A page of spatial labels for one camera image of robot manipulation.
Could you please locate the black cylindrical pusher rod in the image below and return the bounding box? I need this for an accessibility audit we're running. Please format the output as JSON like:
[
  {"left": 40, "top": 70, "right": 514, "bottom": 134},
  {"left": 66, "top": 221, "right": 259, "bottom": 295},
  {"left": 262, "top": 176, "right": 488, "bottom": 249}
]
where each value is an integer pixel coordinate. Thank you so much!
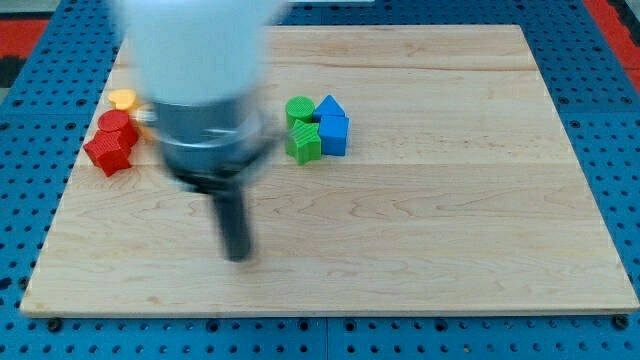
[{"left": 213, "top": 187, "right": 253, "bottom": 262}]

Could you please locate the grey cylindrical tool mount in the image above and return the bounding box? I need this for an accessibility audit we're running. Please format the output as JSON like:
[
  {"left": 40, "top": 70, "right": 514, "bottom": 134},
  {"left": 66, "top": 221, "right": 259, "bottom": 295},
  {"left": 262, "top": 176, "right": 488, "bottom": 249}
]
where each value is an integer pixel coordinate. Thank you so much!
[{"left": 153, "top": 94, "right": 280, "bottom": 194}]

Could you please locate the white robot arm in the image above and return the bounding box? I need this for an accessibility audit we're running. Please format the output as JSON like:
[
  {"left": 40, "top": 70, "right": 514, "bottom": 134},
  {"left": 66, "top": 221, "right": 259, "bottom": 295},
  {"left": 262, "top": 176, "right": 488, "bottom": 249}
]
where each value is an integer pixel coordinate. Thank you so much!
[{"left": 114, "top": 0, "right": 288, "bottom": 262}]

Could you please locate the green star block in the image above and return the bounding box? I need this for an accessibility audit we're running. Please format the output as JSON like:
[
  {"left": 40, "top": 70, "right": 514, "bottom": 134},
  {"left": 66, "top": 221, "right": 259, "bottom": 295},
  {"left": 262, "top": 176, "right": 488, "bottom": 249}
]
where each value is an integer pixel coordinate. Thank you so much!
[{"left": 285, "top": 120, "right": 322, "bottom": 165}]

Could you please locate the red cylinder block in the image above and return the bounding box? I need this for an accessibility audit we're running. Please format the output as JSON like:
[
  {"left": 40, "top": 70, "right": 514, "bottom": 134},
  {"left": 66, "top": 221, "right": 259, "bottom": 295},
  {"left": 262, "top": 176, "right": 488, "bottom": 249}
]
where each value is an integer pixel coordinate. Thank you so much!
[{"left": 98, "top": 110, "right": 139, "bottom": 147}]

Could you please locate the green cylinder block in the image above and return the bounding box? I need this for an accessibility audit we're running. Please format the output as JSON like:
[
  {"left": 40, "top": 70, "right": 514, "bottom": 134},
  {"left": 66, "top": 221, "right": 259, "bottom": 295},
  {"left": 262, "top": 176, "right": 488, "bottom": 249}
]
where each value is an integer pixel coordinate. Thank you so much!
[{"left": 285, "top": 96, "right": 315, "bottom": 128}]

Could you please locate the yellow heart block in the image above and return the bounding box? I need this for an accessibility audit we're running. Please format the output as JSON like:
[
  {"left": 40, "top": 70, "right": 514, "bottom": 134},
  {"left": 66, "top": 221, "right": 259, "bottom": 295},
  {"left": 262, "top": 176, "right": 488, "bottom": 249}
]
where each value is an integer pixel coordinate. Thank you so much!
[{"left": 107, "top": 89, "right": 140, "bottom": 112}]

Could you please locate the red star block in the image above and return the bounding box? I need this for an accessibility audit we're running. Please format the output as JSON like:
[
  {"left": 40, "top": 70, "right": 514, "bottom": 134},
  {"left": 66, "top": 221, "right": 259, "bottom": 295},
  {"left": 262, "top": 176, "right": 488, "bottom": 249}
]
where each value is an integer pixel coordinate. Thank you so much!
[{"left": 83, "top": 130, "right": 131, "bottom": 177}]

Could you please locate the blue cube block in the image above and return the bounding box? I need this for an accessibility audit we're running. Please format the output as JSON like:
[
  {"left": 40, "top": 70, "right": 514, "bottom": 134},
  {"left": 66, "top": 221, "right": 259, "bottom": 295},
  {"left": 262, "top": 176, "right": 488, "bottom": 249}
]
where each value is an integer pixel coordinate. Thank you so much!
[{"left": 318, "top": 116, "right": 350, "bottom": 156}]

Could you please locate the blue triangle block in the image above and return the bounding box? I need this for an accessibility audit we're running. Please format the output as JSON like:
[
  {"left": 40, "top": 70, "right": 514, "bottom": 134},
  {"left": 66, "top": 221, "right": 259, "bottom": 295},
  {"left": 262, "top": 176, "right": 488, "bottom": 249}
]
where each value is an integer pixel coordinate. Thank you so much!
[{"left": 312, "top": 94, "right": 346, "bottom": 123}]

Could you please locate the light wooden board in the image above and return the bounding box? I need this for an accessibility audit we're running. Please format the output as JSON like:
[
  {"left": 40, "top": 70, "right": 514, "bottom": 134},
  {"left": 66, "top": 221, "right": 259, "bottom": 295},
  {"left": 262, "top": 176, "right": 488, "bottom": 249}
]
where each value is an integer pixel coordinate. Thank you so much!
[{"left": 21, "top": 25, "right": 639, "bottom": 318}]

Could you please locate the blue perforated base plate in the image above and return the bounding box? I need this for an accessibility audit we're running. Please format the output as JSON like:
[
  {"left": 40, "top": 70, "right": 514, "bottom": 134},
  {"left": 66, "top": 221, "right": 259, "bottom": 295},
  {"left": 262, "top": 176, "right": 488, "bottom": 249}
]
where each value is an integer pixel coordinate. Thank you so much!
[{"left": 1, "top": 0, "right": 639, "bottom": 359}]

